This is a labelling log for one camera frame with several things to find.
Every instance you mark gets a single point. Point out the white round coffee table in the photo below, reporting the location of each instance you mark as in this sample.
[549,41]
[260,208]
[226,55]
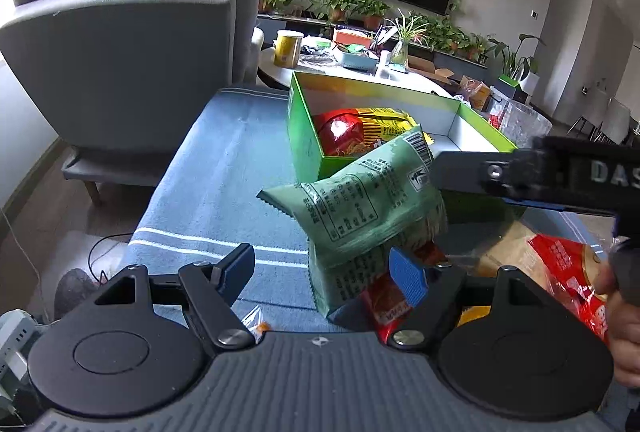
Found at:
[282,75]

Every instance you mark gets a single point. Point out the open cardboard box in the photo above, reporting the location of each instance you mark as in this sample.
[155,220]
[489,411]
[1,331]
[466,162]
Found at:
[440,70]

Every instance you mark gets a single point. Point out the red yellow snack packet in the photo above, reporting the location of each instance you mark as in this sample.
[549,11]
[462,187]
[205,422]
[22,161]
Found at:
[350,131]

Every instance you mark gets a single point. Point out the yellow canister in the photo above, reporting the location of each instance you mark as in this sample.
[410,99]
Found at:
[288,49]

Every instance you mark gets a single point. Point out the red box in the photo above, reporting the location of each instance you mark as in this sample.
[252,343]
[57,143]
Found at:
[352,36]

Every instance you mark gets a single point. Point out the red label bread packet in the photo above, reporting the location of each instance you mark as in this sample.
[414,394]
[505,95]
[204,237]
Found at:
[565,272]

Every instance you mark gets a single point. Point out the grey armchair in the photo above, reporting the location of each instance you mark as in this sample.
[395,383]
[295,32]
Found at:
[125,61]

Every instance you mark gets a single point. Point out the dining chairs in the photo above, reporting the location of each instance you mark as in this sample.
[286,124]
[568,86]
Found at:
[607,116]

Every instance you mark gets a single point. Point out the white tray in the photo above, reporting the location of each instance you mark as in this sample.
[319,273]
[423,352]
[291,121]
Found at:
[355,60]

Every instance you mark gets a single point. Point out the green cardboard box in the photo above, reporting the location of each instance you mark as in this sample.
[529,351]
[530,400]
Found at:
[305,136]

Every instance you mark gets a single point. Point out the small clear snack packet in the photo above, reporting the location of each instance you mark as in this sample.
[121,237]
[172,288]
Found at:
[255,324]

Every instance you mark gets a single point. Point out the clear glass pitcher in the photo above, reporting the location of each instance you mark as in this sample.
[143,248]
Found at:
[525,126]

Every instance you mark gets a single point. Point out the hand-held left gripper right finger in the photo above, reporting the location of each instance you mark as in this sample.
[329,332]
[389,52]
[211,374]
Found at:
[407,274]

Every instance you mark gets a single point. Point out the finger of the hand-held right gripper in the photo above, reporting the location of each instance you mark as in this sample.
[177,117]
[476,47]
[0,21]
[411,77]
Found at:
[460,171]
[535,205]

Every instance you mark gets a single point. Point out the white power strip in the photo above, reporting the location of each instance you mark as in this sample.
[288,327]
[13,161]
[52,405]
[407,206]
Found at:
[17,342]

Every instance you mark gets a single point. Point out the green snack packet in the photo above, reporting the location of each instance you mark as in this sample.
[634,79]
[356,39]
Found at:
[360,202]

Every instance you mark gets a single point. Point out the blue striped tablecloth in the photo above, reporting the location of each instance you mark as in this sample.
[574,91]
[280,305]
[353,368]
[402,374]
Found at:
[215,192]

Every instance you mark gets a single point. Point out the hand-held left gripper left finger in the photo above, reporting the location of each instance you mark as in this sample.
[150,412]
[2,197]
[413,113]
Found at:
[237,264]

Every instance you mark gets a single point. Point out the grey slipper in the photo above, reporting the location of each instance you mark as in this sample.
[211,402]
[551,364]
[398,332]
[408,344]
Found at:
[75,294]

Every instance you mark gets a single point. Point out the tall plant in white pot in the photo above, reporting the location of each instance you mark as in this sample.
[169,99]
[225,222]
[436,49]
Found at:
[520,66]

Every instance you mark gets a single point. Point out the potted plant in orange pot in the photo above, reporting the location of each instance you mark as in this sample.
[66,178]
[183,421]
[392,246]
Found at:
[374,14]

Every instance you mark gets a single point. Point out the row of potted plants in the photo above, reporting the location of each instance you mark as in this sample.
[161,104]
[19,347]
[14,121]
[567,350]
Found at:
[460,39]

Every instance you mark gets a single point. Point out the bushy potted plant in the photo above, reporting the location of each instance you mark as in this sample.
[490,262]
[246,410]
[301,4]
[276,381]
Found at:
[337,6]

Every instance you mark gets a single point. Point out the person's right hand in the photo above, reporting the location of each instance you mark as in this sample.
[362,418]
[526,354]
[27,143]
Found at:
[622,337]

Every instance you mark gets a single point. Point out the spider plant in glass vase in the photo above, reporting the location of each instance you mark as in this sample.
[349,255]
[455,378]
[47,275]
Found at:
[402,39]

